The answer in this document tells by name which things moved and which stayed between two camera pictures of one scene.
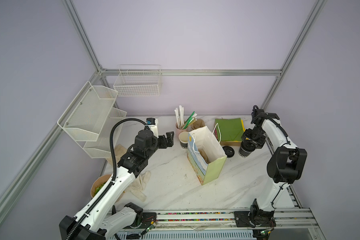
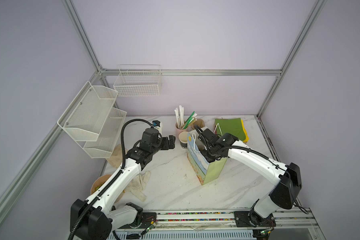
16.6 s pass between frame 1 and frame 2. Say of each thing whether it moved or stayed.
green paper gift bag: stayed
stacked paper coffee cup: stayed
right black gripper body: moved
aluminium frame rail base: stayed
